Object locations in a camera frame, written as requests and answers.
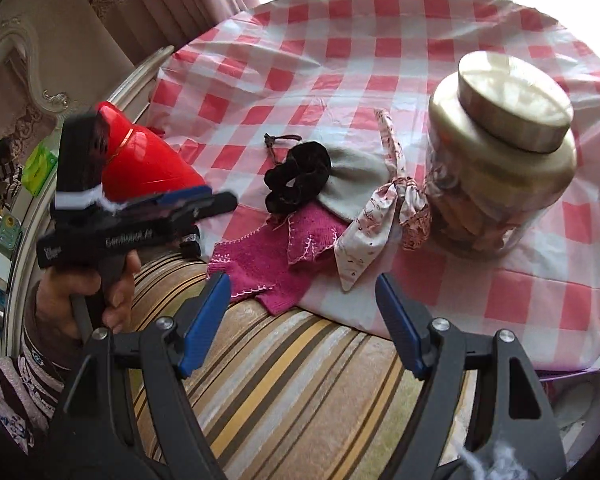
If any purple cardboard box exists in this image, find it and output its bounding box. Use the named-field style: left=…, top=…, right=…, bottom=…
left=541, top=357, right=600, bottom=469

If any magenta knit glove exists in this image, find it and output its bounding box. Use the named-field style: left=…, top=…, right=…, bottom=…
left=207, top=223, right=321, bottom=315
left=287, top=203, right=349, bottom=266

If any floral white bow scrunchie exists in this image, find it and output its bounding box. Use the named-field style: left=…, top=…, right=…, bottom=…
left=334, top=110, right=431, bottom=292

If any red white checkered tablecloth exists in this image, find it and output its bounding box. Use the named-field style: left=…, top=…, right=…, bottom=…
left=148, top=0, right=600, bottom=370

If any striped velvet cushion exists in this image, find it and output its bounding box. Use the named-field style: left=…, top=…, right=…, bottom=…
left=124, top=249, right=477, bottom=480

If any person's left hand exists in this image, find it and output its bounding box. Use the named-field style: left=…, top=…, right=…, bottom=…
left=35, top=250, right=142, bottom=339

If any glass jar with metal lid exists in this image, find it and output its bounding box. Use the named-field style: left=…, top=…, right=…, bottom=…
left=425, top=51, right=577, bottom=260

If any black elastic band roll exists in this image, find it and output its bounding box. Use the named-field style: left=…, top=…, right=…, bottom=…
left=178, top=226, right=201, bottom=260

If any black velvet scrunchie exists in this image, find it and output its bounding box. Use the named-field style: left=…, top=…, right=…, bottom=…
left=264, top=141, right=332, bottom=216

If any person's patterned sleeve forearm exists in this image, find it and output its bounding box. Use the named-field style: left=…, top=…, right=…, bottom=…
left=0, top=284, right=83, bottom=457

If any grey drawstring pouch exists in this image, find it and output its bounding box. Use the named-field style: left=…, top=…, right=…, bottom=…
left=263, top=131, right=392, bottom=224

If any red thermos jug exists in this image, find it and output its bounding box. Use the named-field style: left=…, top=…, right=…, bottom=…
left=97, top=101, right=206, bottom=203

